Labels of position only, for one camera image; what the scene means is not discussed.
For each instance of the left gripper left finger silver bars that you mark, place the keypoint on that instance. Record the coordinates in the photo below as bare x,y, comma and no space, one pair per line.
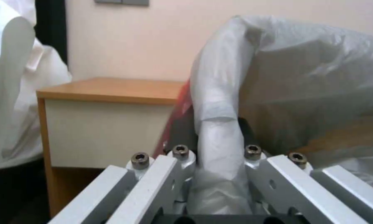
149,186

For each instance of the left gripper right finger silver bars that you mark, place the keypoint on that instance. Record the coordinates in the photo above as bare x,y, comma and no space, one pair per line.
292,186

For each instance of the white translucent garbage bag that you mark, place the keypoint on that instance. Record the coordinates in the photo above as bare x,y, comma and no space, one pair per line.
220,93

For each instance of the red trash can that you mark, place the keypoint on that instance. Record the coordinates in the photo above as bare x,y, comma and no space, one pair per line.
181,109

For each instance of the wooden bedside cabinet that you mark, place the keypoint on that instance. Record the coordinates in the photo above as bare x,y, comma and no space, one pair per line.
105,116

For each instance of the black vertical panel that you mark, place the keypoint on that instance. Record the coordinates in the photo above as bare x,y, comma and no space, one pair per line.
51,25

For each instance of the grey wall switch panel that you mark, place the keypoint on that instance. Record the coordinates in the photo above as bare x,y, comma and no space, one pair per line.
121,1

